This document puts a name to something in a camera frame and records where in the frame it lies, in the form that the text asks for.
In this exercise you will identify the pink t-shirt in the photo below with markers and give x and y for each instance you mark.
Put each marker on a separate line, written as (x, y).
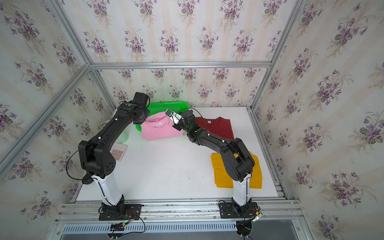
(165, 133)

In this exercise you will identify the green plastic basket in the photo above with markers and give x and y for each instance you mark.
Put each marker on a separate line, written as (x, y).
(168, 106)

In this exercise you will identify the dark red t-shirt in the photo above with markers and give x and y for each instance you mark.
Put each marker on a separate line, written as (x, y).
(220, 127)

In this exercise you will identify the yellow t-shirt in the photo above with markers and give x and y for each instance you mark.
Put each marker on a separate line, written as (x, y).
(223, 180)

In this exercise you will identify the pale green pencil cup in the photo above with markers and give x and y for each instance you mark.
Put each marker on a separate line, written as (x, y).
(122, 138)

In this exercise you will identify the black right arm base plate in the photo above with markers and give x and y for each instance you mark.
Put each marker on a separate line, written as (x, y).
(231, 210)

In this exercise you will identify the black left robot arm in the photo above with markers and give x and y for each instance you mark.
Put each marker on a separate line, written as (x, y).
(95, 154)

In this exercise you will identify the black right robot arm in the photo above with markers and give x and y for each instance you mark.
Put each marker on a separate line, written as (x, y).
(236, 158)

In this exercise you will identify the pink white calculator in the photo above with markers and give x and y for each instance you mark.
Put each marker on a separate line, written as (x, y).
(118, 151)

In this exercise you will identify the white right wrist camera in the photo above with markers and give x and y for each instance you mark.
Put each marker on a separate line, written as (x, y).
(173, 116)

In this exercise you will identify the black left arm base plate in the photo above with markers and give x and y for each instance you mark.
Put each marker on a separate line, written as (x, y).
(122, 213)

